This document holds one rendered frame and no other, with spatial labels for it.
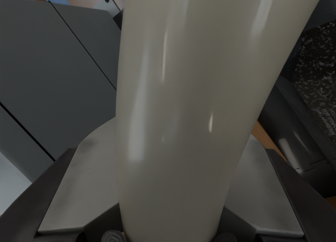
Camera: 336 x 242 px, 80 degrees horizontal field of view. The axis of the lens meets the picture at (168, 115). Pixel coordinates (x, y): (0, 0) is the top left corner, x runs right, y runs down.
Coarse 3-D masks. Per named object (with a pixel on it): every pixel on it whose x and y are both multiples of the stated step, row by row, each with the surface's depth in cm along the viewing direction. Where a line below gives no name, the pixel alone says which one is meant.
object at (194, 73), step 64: (128, 0) 3; (192, 0) 2; (256, 0) 2; (128, 64) 3; (192, 64) 3; (256, 64) 3; (128, 128) 4; (192, 128) 3; (128, 192) 4; (192, 192) 4
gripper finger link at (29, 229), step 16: (64, 160) 8; (48, 176) 8; (32, 192) 7; (48, 192) 7; (16, 208) 6; (32, 208) 6; (0, 224) 6; (16, 224) 6; (32, 224) 6; (0, 240) 5; (16, 240) 5; (32, 240) 5; (48, 240) 5; (64, 240) 5; (80, 240) 6
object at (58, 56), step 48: (0, 0) 47; (0, 48) 41; (48, 48) 52; (96, 48) 73; (0, 96) 36; (48, 96) 45; (96, 96) 60; (0, 144) 33; (48, 144) 40; (0, 192) 36
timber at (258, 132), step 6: (258, 120) 106; (258, 126) 99; (252, 132) 100; (258, 132) 100; (264, 132) 99; (258, 138) 101; (264, 138) 101; (270, 138) 100; (264, 144) 102; (270, 144) 102; (276, 144) 109; (276, 150) 102; (282, 156) 103
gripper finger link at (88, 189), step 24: (96, 144) 9; (72, 168) 8; (96, 168) 8; (72, 192) 7; (96, 192) 7; (48, 216) 6; (72, 216) 6; (96, 216) 6; (120, 216) 7; (96, 240) 6
